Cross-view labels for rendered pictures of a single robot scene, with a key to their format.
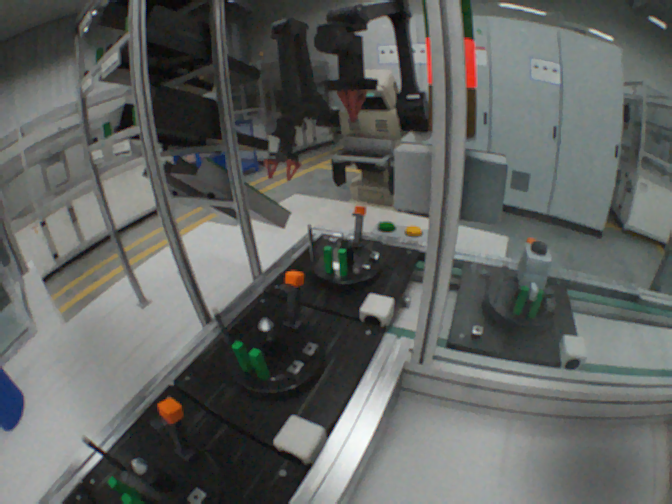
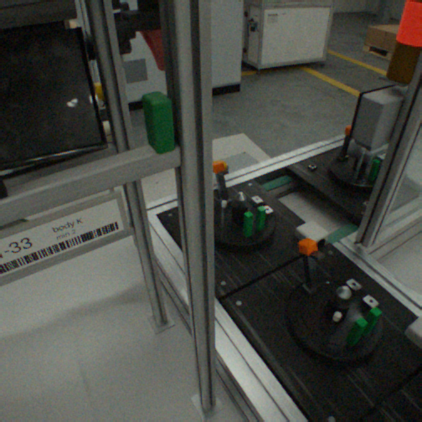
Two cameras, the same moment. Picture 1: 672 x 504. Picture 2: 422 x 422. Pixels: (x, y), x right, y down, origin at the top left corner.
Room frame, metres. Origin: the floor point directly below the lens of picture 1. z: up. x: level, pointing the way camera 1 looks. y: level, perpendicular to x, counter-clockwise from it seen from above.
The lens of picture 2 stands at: (0.29, 0.41, 1.41)
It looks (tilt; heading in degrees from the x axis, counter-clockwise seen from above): 40 degrees down; 302
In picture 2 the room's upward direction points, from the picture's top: 1 degrees counter-clockwise
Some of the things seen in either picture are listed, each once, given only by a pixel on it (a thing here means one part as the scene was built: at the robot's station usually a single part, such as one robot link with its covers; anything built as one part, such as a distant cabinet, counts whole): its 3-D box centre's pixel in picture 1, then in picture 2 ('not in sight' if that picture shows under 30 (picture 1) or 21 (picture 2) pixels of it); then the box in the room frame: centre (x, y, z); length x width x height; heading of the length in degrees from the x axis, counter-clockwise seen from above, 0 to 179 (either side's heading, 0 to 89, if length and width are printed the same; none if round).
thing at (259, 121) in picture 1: (280, 104); not in sight; (6.85, 0.97, 1.13); 2.26 x 1.36 x 2.25; 144
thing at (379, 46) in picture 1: (397, 102); not in sight; (3.80, -0.92, 1.12); 0.80 x 0.54 x 2.25; 54
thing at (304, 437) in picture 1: (270, 340); (339, 305); (0.27, 0.10, 1.01); 0.24 x 0.24 x 0.13; 62
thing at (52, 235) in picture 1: (59, 176); not in sight; (3.01, 3.86, 1.13); 3.06 x 1.36 x 2.25; 144
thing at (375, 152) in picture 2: not in sight; (371, 144); (0.31, -0.31, 1.06); 0.08 x 0.04 x 0.07; 152
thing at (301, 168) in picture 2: not in sight; (356, 178); (0.32, -0.32, 0.96); 0.24 x 0.24 x 0.02; 62
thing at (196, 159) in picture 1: (214, 154); not in sight; (4.99, 1.98, 0.49); 1.26 x 0.87 x 0.98; 146
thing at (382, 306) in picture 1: (345, 250); (240, 209); (0.49, -0.02, 1.01); 0.24 x 0.24 x 0.13; 62
